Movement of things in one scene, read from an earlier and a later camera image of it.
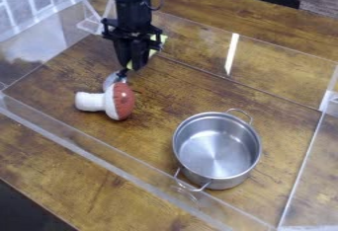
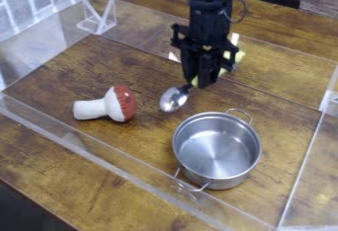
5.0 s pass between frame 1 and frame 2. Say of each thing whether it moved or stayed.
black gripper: moved
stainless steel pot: stayed
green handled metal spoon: moved
